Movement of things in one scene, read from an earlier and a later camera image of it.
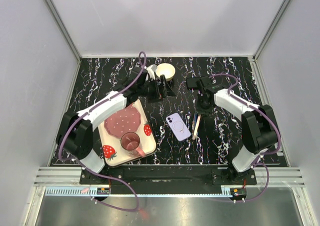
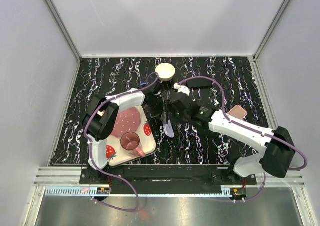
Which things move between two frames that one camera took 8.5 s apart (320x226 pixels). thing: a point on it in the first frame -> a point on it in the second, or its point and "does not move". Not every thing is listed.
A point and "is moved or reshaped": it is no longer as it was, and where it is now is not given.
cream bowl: x=166 y=69 does not move
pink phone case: x=195 y=124 is moved or reshaped
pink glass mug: x=130 y=142 does not move
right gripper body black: x=202 y=108 -> x=177 y=118
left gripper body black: x=153 y=93 -> x=156 y=107
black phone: x=191 y=82 does not move
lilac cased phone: x=178 y=126 -> x=169 y=129
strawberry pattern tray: x=113 y=152 does not move
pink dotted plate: x=127 y=120 does not move
